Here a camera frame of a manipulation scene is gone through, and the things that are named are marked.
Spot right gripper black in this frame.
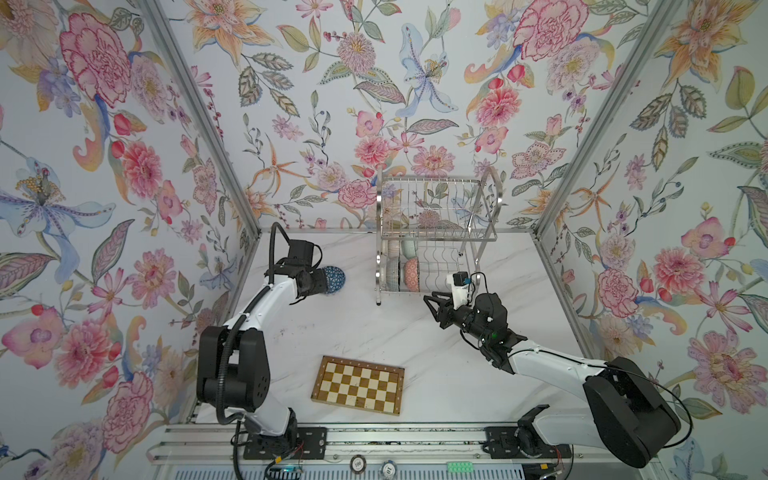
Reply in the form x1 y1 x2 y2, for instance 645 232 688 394
425 291 490 348

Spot blue patterned bowl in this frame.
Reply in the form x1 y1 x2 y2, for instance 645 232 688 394
323 266 346 295

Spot mint green bowl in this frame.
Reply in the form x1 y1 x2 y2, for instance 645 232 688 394
400 239 418 260

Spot steel wire dish rack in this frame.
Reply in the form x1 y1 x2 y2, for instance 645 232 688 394
375 167 503 306

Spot dark petal pattern bowl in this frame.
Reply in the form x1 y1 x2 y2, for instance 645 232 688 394
385 258 401 292

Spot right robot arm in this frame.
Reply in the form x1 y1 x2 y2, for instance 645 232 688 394
423 292 681 468

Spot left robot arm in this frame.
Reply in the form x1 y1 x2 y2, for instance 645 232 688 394
196 240 329 454

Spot wooden chessboard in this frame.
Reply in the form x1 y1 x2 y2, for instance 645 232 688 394
310 356 405 416

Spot green connector block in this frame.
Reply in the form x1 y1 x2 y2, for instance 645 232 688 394
446 461 474 474

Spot round gauge right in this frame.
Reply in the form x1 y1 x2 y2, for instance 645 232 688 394
380 460 398 480

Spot round gauge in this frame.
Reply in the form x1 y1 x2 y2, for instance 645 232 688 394
349 455 367 475
380 460 398 480

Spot round gauge left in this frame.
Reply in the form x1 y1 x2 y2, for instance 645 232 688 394
349 455 367 475

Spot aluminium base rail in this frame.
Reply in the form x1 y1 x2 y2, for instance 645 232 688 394
147 423 618 465

